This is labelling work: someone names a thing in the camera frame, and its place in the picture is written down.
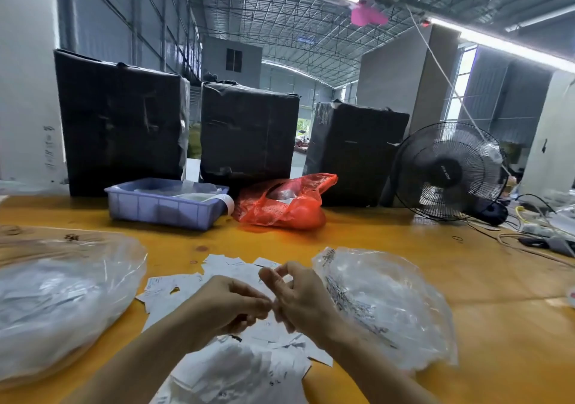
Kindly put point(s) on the person's left hand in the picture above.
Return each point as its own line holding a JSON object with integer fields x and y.
{"x": 225, "y": 307}

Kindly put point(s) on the person's right hand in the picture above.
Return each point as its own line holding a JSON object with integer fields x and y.
{"x": 305, "y": 300}

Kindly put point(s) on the pile of white labels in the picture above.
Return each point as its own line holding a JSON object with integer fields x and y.
{"x": 238, "y": 363}

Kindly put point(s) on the clear plastic bag black print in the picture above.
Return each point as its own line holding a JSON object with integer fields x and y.
{"x": 395, "y": 305}

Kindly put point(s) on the large clear bag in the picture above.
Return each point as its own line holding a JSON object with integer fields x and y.
{"x": 58, "y": 300}

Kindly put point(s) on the person's left forearm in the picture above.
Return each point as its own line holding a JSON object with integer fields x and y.
{"x": 130, "y": 372}

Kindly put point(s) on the person's right forearm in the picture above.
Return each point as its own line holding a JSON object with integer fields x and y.
{"x": 377, "y": 372}

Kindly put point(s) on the red plastic bag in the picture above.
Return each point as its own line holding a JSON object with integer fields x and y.
{"x": 286, "y": 203}

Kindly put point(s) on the blue plastic bin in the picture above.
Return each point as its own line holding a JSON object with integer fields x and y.
{"x": 153, "y": 205}

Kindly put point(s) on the large black wrapped bale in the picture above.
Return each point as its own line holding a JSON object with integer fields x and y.
{"x": 250, "y": 134}
{"x": 357, "y": 155}
{"x": 121, "y": 122}

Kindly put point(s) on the black table fan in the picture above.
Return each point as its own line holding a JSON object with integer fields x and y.
{"x": 449, "y": 170}

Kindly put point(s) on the grey cabin with window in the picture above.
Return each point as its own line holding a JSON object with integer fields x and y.
{"x": 232, "y": 62}

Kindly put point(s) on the white round remote control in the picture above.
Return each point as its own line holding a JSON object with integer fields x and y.
{"x": 571, "y": 297}

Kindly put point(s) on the pink hanging object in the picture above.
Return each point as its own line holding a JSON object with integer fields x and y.
{"x": 368, "y": 13}

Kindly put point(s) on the white pillar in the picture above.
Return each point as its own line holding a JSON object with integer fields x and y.
{"x": 25, "y": 76}

